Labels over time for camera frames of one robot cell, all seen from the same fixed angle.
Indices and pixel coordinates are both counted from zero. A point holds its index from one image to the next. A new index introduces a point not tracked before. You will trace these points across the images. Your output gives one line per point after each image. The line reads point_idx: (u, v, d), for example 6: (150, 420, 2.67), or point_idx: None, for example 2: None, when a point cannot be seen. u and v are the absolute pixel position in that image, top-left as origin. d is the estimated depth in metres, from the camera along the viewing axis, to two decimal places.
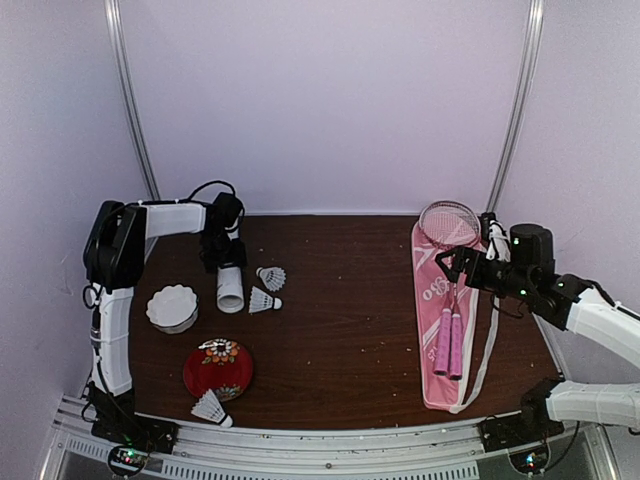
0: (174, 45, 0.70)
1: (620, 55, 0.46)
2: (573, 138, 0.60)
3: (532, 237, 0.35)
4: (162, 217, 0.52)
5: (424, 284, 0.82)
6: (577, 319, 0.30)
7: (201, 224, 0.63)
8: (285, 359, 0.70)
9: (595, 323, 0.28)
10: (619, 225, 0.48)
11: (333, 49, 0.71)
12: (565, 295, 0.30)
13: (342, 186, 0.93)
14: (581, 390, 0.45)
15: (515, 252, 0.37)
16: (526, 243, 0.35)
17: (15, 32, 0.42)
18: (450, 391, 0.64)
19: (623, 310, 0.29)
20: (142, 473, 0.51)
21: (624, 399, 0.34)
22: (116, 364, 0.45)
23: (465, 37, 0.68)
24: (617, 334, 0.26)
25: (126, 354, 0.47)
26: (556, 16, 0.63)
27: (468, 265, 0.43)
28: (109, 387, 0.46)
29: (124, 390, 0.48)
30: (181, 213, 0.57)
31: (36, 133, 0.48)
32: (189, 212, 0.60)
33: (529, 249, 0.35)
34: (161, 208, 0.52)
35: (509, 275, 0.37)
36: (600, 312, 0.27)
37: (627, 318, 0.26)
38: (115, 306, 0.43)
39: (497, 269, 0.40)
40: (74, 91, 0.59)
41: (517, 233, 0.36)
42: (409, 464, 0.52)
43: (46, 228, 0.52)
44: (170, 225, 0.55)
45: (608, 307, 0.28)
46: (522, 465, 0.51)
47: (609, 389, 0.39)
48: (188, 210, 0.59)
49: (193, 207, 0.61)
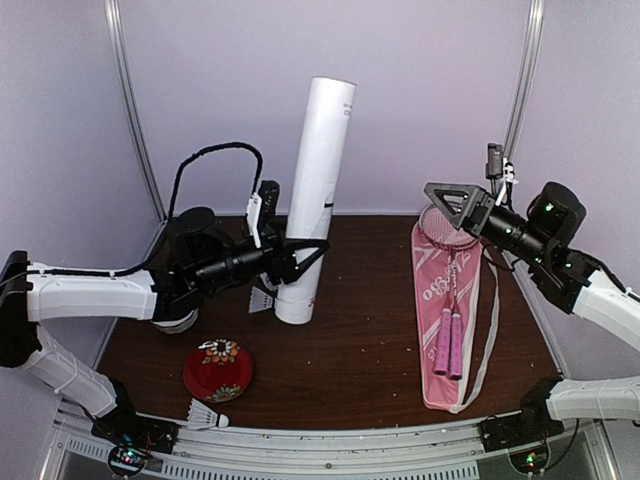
0: (175, 45, 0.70)
1: (620, 55, 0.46)
2: (573, 138, 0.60)
3: (567, 211, 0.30)
4: (68, 299, 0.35)
5: (425, 284, 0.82)
6: (587, 303, 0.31)
7: (146, 310, 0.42)
8: (284, 359, 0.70)
9: (604, 308, 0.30)
10: (620, 224, 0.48)
11: (333, 49, 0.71)
12: (574, 279, 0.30)
13: (343, 187, 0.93)
14: (581, 388, 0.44)
15: (542, 215, 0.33)
16: (559, 214, 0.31)
17: (15, 33, 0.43)
18: (450, 391, 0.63)
19: (633, 296, 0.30)
20: (142, 473, 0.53)
21: (627, 392, 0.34)
22: (87, 392, 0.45)
23: (465, 38, 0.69)
24: (625, 319, 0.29)
25: (92, 388, 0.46)
26: (556, 15, 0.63)
27: (478, 215, 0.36)
28: (92, 411, 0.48)
29: (111, 409, 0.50)
30: (112, 297, 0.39)
31: (36, 133, 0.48)
32: (123, 294, 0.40)
33: (558, 220, 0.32)
34: (69, 285, 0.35)
35: (525, 239, 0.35)
36: (611, 298, 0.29)
37: (633, 303, 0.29)
38: (29, 367, 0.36)
39: (507, 225, 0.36)
40: (73, 88, 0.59)
41: (553, 201, 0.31)
42: (408, 464, 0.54)
43: (45, 228, 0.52)
44: (90, 309, 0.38)
45: (617, 292, 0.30)
46: (522, 465, 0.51)
47: (610, 383, 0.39)
48: (126, 294, 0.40)
49: (136, 290, 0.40)
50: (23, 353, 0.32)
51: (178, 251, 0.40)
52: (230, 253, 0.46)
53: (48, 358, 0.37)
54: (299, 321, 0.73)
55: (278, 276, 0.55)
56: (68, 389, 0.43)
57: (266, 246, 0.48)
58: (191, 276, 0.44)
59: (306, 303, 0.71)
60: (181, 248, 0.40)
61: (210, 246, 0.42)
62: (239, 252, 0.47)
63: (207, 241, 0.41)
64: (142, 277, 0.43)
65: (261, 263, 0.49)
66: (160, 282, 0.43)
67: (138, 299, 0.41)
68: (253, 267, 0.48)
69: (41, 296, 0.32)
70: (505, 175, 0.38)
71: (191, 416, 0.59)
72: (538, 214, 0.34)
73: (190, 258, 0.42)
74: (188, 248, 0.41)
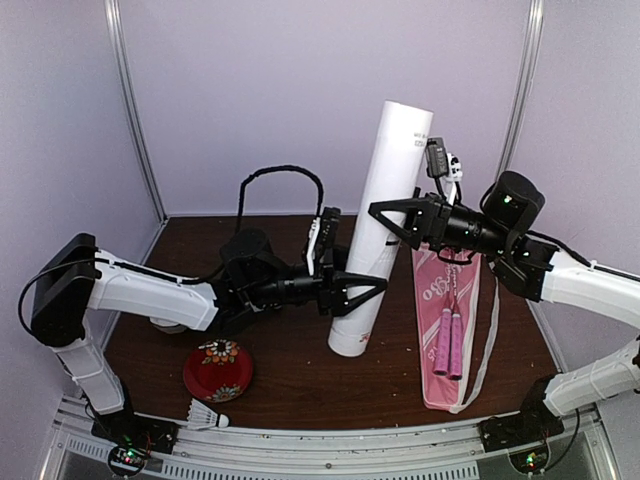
0: (175, 45, 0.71)
1: (621, 55, 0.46)
2: (573, 138, 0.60)
3: (526, 203, 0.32)
4: (137, 296, 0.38)
5: (425, 284, 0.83)
6: (555, 287, 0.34)
7: (199, 321, 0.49)
8: (284, 359, 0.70)
9: (575, 288, 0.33)
10: (619, 224, 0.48)
11: (332, 49, 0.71)
12: (536, 266, 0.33)
13: (343, 187, 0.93)
14: (574, 377, 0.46)
15: (500, 207, 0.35)
16: (518, 207, 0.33)
17: (14, 34, 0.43)
18: (450, 391, 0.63)
19: (600, 269, 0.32)
20: (142, 473, 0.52)
21: (618, 365, 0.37)
22: (98, 392, 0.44)
23: (466, 37, 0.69)
24: (598, 293, 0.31)
25: (109, 386, 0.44)
26: (556, 16, 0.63)
27: (435, 227, 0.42)
28: (96, 408, 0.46)
29: (115, 410, 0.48)
30: (176, 302, 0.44)
31: (35, 132, 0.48)
32: (186, 304, 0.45)
33: (518, 211, 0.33)
34: (141, 283, 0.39)
35: (484, 233, 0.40)
36: (578, 276, 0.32)
37: (600, 276, 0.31)
38: (63, 351, 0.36)
39: (465, 224, 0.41)
40: (73, 87, 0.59)
41: (510, 193, 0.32)
42: (408, 464, 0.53)
43: (46, 229, 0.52)
44: (149, 310, 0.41)
45: (582, 269, 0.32)
46: (522, 465, 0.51)
47: (599, 363, 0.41)
48: (189, 302, 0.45)
49: (199, 300, 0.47)
50: (69, 336, 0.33)
51: (232, 274, 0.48)
52: (282, 276, 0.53)
53: (79, 346, 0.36)
54: (352, 354, 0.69)
55: (327, 307, 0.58)
56: (84, 385, 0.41)
57: (319, 273, 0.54)
58: (245, 296, 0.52)
59: (357, 339, 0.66)
60: (236, 271, 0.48)
61: (262, 269, 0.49)
62: (292, 276, 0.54)
63: (259, 264, 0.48)
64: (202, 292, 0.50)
65: (311, 289, 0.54)
66: (220, 297, 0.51)
67: (195, 310, 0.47)
68: (305, 291, 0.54)
69: (106, 287, 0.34)
70: (453, 175, 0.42)
71: (191, 416, 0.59)
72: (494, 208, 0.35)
73: (242, 280, 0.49)
74: (239, 270, 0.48)
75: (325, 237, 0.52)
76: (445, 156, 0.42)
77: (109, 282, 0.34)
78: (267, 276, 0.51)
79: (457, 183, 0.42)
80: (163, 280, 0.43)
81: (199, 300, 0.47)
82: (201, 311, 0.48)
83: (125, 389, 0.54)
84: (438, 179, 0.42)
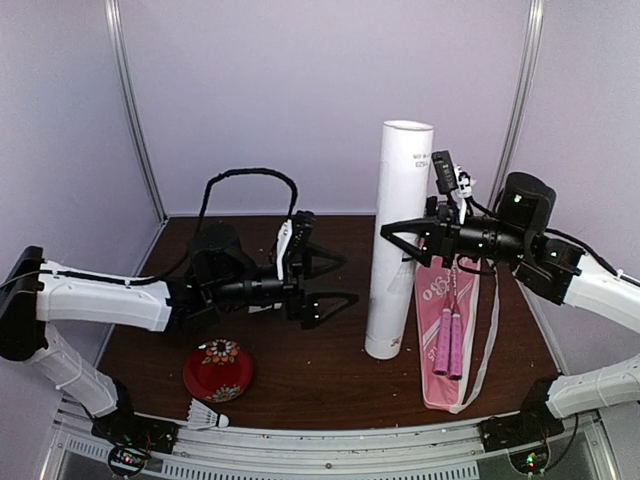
0: (174, 45, 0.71)
1: (619, 55, 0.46)
2: (573, 139, 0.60)
3: (536, 198, 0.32)
4: (78, 303, 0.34)
5: (425, 285, 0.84)
6: (579, 293, 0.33)
7: (157, 324, 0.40)
8: (284, 360, 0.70)
9: (598, 296, 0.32)
10: (619, 224, 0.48)
11: (332, 48, 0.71)
12: (562, 268, 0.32)
13: (343, 187, 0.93)
14: (578, 383, 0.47)
15: (514, 209, 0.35)
16: (529, 204, 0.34)
17: (15, 34, 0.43)
18: (450, 391, 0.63)
19: (626, 279, 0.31)
20: (142, 473, 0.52)
21: (625, 376, 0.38)
22: (87, 394, 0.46)
23: (465, 38, 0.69)
24: (621, 303, 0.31)
25: (94, 389, 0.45)
26: (554, 17, 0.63)
27: (445, 244, 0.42)
28: (92, 411, 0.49)
29: (110, 410, 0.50)
30: (124, 306, 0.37)
31: (35, 131, 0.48)
32: (137, 307, 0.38)
33: (531, 209, 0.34)
34: (81, 288, 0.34)
35: (501, 240, 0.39)
36: (604, 283, 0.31)
37: (627, 286, 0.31)
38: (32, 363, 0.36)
39: (480, 234, 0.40)
40: (74, 87, 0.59)
41: (519, 192, 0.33)
42: (409, 464, 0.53)
43: (46, 229, 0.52)
44: (104, 316, 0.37)
45: (610, 277, 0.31)
46: (523, 465, 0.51)
47: (605, 371, 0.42)
48: (138, 305, 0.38)
49: (151, 301, 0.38)
50: (26, 349, 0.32)
51: (196, 266, 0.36)
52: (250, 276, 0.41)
53: (52, 357, 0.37)
54: (390, 356, 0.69)
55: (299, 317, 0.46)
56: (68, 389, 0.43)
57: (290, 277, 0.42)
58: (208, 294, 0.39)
59: (390, 343, 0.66)
60: (201, 265, 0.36)
61: (231, 266, 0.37)
62: (261, 275, 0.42)
63: (228, 260, 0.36)
64: (161, 290, 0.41)
65: (281, 294, 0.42)
66: (176, 296, 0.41)
67: (150, 314, 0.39)
68: (274, 296, 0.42)
69: (49, 298, 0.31)
70: (462, 191, 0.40)
71: (190, 416, 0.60)
72: (507, 211, 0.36)
73: (206, 275, 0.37)
74: (206, 264, 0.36)
75: (298, 243, 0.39)
76: (453, 170, 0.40)
77: (46, 294, 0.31)
78: (232, 276, 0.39)
79: (466, 199, 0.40)
80: (111, 282, 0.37)
81: (151, 300, 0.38)
82: (157, 313, 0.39)
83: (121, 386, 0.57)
84: (447, 195, 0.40)
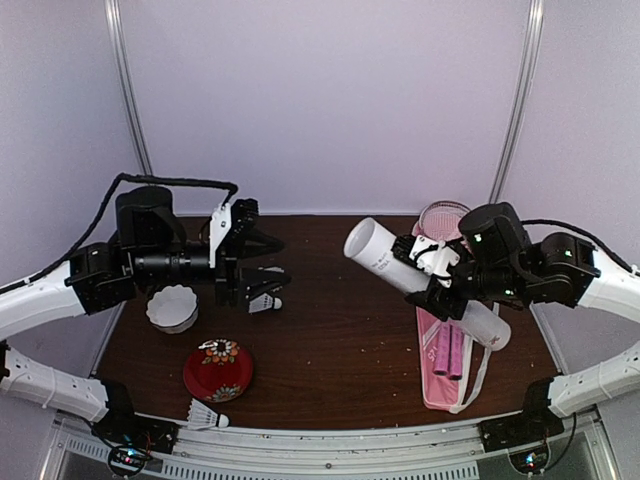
0: (174, 45, 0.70)
1: (620, 59, 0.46)
2: (575, 141, 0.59)
3: (496, 224, 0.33)
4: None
5: None
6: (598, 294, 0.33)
7: (81, 305, 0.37)
8: (284, 360, 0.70)
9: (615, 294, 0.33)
10: (621, 225, 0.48)
11: (332, 48, 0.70)
12: (578, 268, 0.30)
13: (342, 187, 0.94)
14: (578, 383, 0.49)
15: (485, 244, 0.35)
16: (494, 231, 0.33)
17: (15, 39, 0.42)
18: (450, 391, 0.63)
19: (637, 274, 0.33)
20: (142, 473, 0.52)
21: (628, 369, 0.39)
22: (80, 400, 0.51)
23: (468, 38, 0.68)
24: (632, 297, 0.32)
25: (77, 399, 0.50)
26: (556, 16, 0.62)
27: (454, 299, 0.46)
28: (85, 416, 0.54)
29: (101, 414, 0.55)
30: (38, 303, 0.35)
31: (32, 133, 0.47)
32: (47, 300, 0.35)
33: (496, 235, 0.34)
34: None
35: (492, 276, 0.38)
36: (623, 282, 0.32)
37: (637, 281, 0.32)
38: (4, 389, 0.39)
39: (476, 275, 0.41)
40: (74, 91, 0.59)
41: (478, 229, 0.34)
42: (409, 465, 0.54)
43: (45, 229, 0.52)
44: (28, 319, 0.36)
45: (626, 275, 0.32)
46: (522, 465, 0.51)
47: (604, 368, 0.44)
48: (48, 298, 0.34)
49: (53, 289, 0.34)
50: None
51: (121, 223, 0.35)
52: (179, 251, 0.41)
53: (20, 379, 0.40)
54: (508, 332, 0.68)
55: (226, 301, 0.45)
56: (52, 402, 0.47)
57: (221, 268, 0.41)
58: (129, 261, 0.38)
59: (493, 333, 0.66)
60: (124, 225, 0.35)
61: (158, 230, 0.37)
62: (191, 252, 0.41)
63: (157, 224, 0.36)
64: (66, 269, 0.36)
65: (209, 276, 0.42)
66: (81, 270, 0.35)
67: (65, 299, 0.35)
68: (202, 274, 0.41)
69: None
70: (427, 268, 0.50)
71: (191, 416, 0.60)
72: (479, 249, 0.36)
73: (131, 236, 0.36)
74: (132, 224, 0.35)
75: (236, 237, 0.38)
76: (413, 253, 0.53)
77: None
78: (157, 244, 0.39)
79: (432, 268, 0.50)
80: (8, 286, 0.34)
81: (54, 287, 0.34)
82: (69, 296, 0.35)
83: (115, 385, 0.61)
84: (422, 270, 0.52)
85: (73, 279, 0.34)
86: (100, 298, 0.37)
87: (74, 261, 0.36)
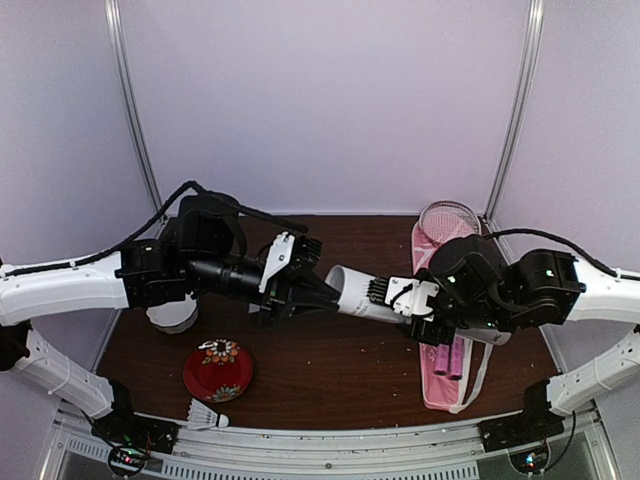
0: (173, 45, 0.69)
1: (619, 60, 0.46)
2: (575, 142, 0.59)
3: (466, 262, 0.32)
4: (30, 298, 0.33)
5: None
6: (592, 304, 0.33)
7: (120, 298, 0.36)
8: (284, 360, 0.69)
9: (607, 303, 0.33)
10: (620, 225, 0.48)
11: (333, 48, 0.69)
12: (559, 289, 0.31)
13: (342, 187, 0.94)
14: (575, 382, 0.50)
15: (461, 284, 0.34)
16: (465, 269, 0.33)
17: (16, 41, 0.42)
18: (450, 391, 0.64)
19: (624, 277, 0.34)
20: (142, 473, 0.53)
21: (625, 361, 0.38)
22: (86, 394, 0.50)
23: (469, 38, 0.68)
24: (627, 302, 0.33)
25: (85, 393, 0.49)
26: (555, 17, 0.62)
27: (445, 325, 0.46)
28: (90, 414, 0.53)
29: (104, 414, 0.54)
30: (79, 289, 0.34)
31: (31, 134, 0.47)
32: (90, 288, 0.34)
33: (468, 274, 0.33)
34: (27, 284, 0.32)
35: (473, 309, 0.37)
36: (611, 289, 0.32)
37: (626, 286, 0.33)
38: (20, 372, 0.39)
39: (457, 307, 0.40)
40: (74, 95, 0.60)
41: (450, 270, 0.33)
42: (408, 464, 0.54)
43: (47, 228, 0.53)
44: (63, 303, 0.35)
45: (611, 279, 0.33)
46: (522, 465, 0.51)
47: (601, 363, 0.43)
48: (92, 285, 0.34)
49: (99, 279, 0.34)
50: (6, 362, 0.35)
51: (186, 225, 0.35)
52: (233, 263, 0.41)
53: (37, 363, 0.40)
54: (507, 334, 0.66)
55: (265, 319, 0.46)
56: (59, 392, 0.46)
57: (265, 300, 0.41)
58: (182, 264, 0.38)
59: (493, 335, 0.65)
60: (188, 224, 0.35)
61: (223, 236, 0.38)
62: (243, 268, 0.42)
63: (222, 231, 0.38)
64: (115, 258, 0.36)
65: (253, 295, 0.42)
66: (134, 262, 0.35)
67: (106, 289, 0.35)
68: (247, 292, 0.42)
69: None
70: (404, 307, 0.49)
71: (191, 416, 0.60)
72: (457, 289, 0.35)
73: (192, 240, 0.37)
74: (196, 227, 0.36)
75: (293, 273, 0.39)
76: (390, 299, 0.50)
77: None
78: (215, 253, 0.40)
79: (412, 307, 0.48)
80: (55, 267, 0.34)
81: (101, 275, 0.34)
82: (112, 287, 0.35)
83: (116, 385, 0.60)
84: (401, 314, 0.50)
85: (124, 271, 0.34)
86: (144, 294, 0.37)
87: (126, 252, 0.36)
